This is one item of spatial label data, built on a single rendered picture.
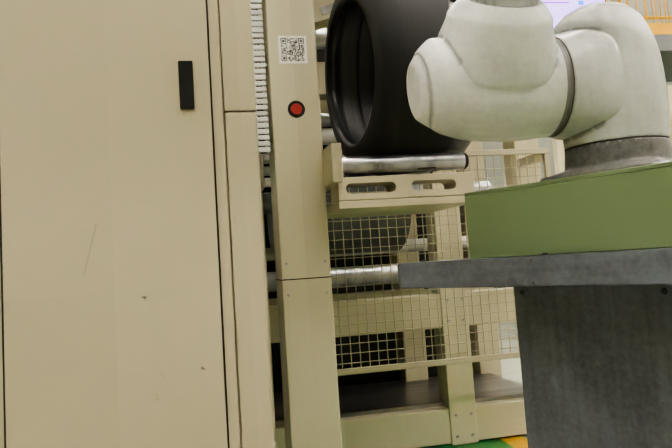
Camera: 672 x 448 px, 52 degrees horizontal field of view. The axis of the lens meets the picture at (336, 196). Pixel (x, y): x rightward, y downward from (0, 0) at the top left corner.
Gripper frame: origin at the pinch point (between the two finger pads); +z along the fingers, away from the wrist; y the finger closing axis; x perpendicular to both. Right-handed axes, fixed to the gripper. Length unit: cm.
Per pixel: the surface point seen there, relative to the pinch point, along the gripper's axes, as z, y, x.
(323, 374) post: 18, 31, 90
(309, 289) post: 21, 34, 69
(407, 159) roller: 18.1, 7.3, 36.3
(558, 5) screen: 363, -235, -79
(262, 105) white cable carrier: 29, 43, 21
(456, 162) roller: 17.9, -5.9, 37.6
